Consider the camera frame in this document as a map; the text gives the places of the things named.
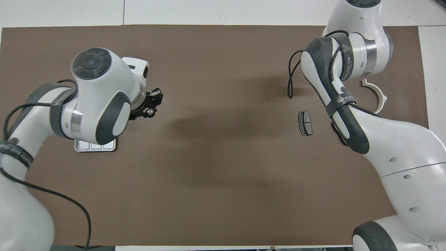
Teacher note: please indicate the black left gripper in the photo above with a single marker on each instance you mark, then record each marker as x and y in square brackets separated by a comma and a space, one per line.
[141, 104]

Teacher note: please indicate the large black bearing gear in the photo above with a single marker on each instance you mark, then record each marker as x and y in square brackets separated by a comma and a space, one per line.
[150, 113]

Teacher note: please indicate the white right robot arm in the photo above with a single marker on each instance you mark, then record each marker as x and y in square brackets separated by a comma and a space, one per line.
[400, 146]

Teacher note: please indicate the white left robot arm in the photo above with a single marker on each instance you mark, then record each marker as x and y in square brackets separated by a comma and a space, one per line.
[101, 90]

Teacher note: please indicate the silver metal tray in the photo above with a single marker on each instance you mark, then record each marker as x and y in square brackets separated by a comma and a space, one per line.
[87, 147]

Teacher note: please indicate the brown table mat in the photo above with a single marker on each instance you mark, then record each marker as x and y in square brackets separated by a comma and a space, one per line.
[216, 174]

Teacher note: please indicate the rectangular dark grey brake pad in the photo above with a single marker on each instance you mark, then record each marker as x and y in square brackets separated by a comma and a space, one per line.
[305, 122]

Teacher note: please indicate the curved dark grey brake pad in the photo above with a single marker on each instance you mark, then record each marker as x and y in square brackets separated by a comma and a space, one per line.
[335, 128]

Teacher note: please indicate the white curved plastic bracket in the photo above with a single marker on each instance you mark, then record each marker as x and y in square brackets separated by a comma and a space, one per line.
[379, 93]

